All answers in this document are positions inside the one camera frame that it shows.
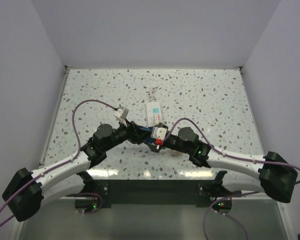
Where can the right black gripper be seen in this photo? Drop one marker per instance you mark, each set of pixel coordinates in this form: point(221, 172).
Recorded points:
point(156, 148)

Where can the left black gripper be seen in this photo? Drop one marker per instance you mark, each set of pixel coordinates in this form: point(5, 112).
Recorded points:
point(136, 135)

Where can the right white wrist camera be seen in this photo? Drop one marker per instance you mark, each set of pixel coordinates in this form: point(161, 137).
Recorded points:
point(157, 136)

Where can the blue cube socket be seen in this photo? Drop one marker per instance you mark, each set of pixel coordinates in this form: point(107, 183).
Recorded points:
point(148, 139)

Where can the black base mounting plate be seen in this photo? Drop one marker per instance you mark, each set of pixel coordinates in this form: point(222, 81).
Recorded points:
point(200, 193)

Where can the white power strip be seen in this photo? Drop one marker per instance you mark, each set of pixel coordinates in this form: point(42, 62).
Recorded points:
point(154, 113)

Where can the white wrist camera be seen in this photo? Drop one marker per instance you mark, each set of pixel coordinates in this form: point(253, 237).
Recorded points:
point(157, 136)
point(121, 114)

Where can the pink cube socket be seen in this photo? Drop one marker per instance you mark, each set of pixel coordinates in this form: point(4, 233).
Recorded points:
point(175, 153)

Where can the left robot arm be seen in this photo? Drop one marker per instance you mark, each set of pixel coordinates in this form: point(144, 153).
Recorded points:
point(25, 192)

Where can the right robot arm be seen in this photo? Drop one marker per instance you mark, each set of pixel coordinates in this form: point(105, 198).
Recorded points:
point(269, 174)

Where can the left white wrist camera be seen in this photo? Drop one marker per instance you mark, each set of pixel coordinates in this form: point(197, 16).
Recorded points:
point(121, 114)

